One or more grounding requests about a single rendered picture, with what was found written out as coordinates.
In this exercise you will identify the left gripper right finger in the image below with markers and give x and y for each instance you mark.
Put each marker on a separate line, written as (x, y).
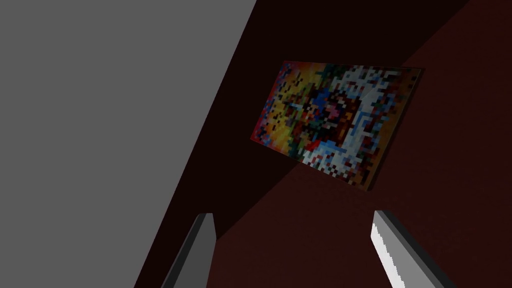
(404, 256)

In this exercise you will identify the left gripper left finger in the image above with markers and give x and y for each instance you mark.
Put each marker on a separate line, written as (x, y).
(196, 260)

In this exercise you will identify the colourful wall picture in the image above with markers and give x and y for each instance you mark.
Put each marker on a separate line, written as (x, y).
(332, 120)

